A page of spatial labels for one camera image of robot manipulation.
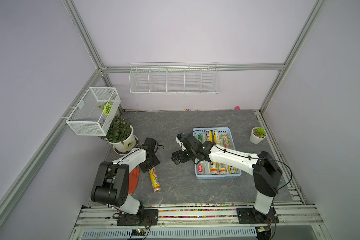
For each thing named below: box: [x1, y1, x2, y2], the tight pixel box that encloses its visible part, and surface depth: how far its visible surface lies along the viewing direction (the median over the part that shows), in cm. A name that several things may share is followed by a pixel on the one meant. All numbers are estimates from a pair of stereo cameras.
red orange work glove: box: [128, 167, 141, 195], surface depth 86 cm
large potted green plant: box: [98, 115, 139, 155], surface depth 88 cm
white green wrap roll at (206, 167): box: [203, 160, 211, 175], surface depth 88 cm
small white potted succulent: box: [250, 126, 267, 144], surface depth 98 cm
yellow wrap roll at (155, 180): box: [149, 167, 161, 193], surface depth 84 cm
